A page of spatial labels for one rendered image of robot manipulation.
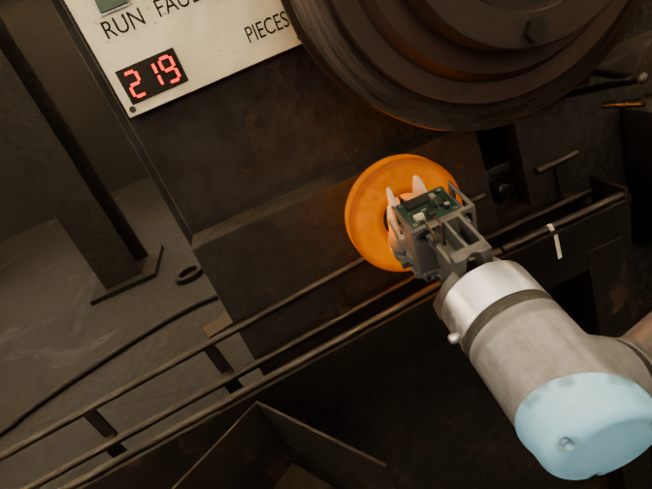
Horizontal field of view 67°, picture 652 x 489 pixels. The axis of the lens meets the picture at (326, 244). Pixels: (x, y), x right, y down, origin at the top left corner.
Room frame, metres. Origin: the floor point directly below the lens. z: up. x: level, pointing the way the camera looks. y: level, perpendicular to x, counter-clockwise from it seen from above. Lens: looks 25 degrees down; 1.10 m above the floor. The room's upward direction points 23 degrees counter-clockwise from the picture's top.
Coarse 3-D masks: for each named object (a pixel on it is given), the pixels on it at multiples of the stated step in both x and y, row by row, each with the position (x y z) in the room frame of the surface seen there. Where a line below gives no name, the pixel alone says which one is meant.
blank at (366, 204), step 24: (384, 168) 0.57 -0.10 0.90; (408, 168) 0.57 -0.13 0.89; (432, 168) 0.57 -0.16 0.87; (360, 192) 0.57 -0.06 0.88; (384, 192) 0.57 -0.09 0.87; (408, 192) 0.57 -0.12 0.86; (360, 216) 0.57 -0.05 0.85; (360, 240) 0.56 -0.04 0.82; (384, 240) 0.57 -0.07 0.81; (384, 264) 0.56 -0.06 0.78
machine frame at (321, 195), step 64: (256, 64) 0.72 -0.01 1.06; (640, 64) 0.69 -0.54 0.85; (128, 128) 0.80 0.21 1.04; (192, 128) 0.72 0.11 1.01; (256, 128) 0.72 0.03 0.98; (320, 128) 0.73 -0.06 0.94; (384, 128) 0.73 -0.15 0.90; (512, 128) 0.69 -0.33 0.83; (576, 128) 0.69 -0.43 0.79; (192, 192) 0.72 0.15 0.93; (256, 192) 0.72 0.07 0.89; (320, 192) 0.67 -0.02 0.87; (576, 192) 0.69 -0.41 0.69; (256, 256) 0.66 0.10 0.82; (320, 256) 0.67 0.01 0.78; (640, 256) 0.69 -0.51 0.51; (320, 320) 0.67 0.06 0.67; (384, 384) 0.67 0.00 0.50; (448, 384) 0.67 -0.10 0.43; (384, 448) 0.67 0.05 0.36; (448, 448) 0.67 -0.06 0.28; (512, 448) 0.68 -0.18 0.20
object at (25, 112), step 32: (0, 32) 3.35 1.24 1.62; (0, 64) 3.05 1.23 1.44; (0, 96) 3.05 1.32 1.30; (32, 96) 3.35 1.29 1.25; (0, 128) 3.05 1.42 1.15; (32, 128) 3.05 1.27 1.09; (64, 128) 3.35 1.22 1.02; (32, 160) 3.05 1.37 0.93; (64, 160) 3.05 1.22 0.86; (64, 192) 3.05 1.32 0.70; (96, 192) 3.35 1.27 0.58; (64, 224) 3.04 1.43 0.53; (96, 224) 3.05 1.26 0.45; (128, 224) 3.36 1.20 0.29; (96, 256) 3.05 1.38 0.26; (128, 256) 3.06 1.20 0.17; (160, 256) 3.28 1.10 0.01; (96, 288) 3.14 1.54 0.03; (128, 288) 2.96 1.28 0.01
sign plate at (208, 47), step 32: (64, 0) 0.70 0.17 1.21; (128, 0) 0.70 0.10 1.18; (160, 0) 0.70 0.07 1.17; (192, 0) 0.70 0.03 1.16; (224, 0) 0.70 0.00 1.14; (256, 0) 0.71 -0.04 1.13; (96, 32) 0.70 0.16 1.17; (128, 32) 0.70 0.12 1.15; (160, 32) 0.70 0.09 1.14; (192, 32) 0.70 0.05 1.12; (224, 32) 0.70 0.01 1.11; (256, 32) 0.70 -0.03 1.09; (288, 32) 0.71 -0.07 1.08; (128, 64) 0.70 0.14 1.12; (192, 64) 0.70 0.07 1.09; (224, 64) 0.70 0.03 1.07; (128, 96) 0.69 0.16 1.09; (160, 96) 0.70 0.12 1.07
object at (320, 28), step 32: (320, 0) 0.58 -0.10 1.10; (640, 0) 0.59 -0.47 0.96; (320, 32) 0.58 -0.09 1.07; (608, 32) 0.59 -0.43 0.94; (352, 64) 0.58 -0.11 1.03; (576, 64) 0.59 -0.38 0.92; (384, 96) 0.58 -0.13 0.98; (416, 96) 0.58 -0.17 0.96; (544, 96) 0.59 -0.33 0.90; (448, 128) 0.58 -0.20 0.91; (480, 128) 0.58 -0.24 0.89
